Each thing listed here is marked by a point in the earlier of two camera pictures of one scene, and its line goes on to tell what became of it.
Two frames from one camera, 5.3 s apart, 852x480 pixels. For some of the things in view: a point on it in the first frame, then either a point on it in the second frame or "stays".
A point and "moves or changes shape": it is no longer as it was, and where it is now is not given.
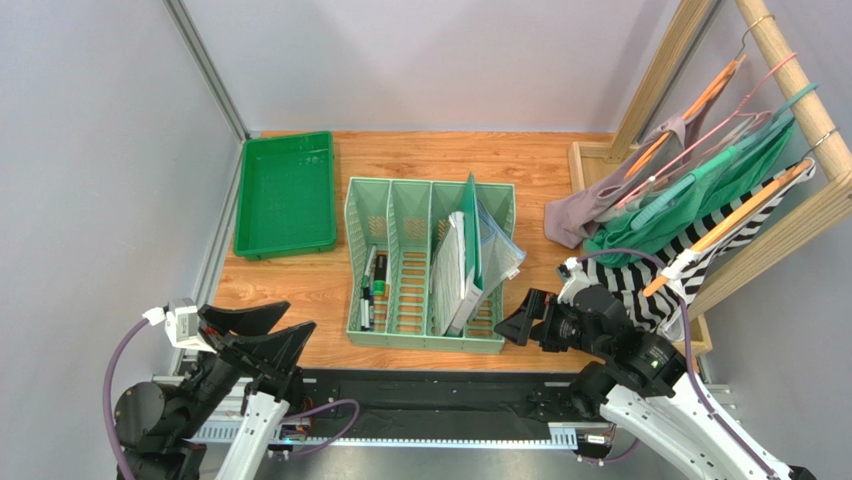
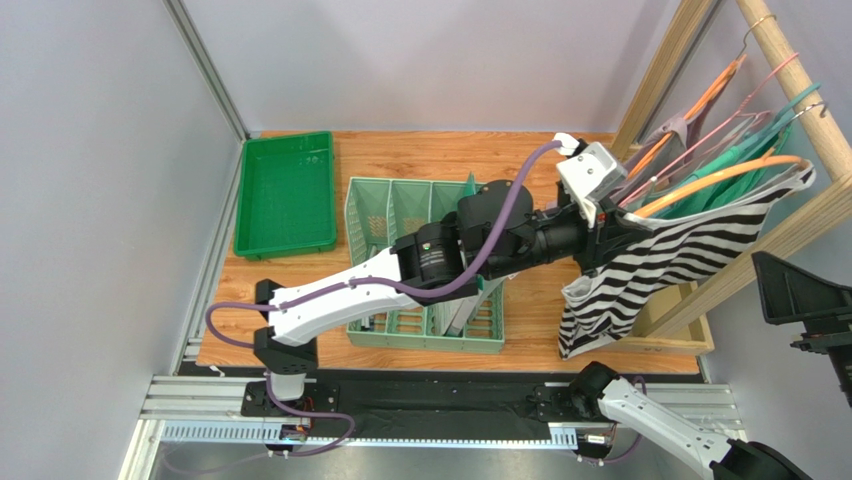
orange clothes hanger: (732, 224) -> (722, 173)
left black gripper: (250, 345) -> (611, 230)
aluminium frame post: (207, 66) stays
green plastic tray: (285, 202) stays
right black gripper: (544, 320) -> (800, 296)
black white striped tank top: (663, 289) moves or changes shape
